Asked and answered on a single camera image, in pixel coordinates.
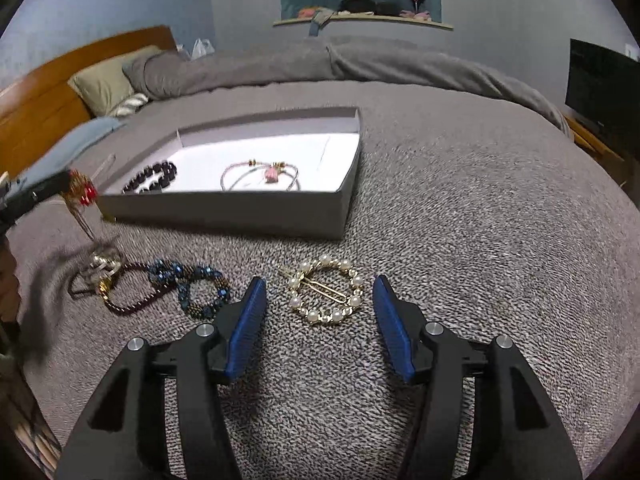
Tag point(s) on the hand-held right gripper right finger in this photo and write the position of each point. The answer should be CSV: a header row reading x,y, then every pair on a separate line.
x,y
392,330

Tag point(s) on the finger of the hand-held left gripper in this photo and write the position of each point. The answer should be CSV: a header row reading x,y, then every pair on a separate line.
x,y
47,186

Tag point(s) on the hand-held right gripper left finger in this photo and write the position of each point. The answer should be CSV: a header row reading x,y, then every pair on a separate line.
x,y
245,330

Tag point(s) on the red and gold bead jewelry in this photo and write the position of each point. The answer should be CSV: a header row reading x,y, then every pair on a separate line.
x,y
87,192

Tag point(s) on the round pearl hair clip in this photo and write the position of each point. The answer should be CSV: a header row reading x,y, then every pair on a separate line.
x,y
294,301

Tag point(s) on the silver hoop bangles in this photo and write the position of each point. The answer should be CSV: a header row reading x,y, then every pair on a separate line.
x,y
102,262

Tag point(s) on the white cardboard box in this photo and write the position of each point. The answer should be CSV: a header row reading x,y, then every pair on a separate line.
x,y
225,215

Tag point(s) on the light blue blanket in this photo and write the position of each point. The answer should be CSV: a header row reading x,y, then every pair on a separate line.
x,y
75,140

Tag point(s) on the wooden headboard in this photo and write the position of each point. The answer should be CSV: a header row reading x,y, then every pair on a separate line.
x,y
45,95

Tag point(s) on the olive pillow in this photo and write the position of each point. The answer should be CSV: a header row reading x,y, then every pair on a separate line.
x,y
100,85

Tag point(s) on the striped pillow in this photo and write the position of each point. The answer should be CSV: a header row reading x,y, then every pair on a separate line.
x,y
130,104

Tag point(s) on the grey fleece bed blanket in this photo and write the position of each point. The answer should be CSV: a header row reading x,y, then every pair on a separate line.
x,y
475,220

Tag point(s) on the white plastic bag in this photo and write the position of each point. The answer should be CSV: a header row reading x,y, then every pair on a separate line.
x,y
202,49

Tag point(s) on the grey folded comforter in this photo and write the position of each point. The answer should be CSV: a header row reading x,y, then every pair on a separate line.
x,y
300,62

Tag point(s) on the wooden television stand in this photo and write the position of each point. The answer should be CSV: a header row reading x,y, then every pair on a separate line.
x,y
590,137

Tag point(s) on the window sill shelf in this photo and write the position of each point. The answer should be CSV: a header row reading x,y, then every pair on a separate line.
x,y
375,20

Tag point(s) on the pink cloth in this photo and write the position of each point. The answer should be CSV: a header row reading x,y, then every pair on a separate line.
x,y
315,11
417,14

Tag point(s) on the black television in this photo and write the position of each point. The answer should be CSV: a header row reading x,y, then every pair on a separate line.
x,y
600,90

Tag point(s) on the black clothes pile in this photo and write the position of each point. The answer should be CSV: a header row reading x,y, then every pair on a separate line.
x,y
365,6

